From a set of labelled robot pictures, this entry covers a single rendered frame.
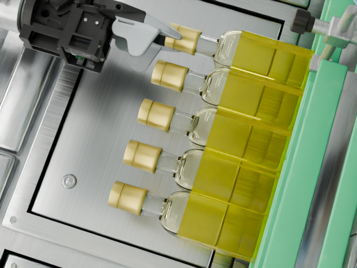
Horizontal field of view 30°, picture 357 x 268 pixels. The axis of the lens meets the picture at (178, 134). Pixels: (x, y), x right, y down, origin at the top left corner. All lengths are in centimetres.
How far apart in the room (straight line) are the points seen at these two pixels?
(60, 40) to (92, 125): 18
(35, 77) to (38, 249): 26
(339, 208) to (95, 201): 40
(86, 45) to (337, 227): 40
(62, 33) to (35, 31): 5
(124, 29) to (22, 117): 24
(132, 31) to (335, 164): 33
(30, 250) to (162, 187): 22
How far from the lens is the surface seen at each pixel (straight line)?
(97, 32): 90
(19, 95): 106
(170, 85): 89
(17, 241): 103
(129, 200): 84
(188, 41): 91
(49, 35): 93
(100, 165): 100
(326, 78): 78
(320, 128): 76
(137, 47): 89
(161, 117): 87
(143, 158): 86
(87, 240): 98
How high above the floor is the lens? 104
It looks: 4 degrees up
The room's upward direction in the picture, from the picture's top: 73 degrees counter-clockwise
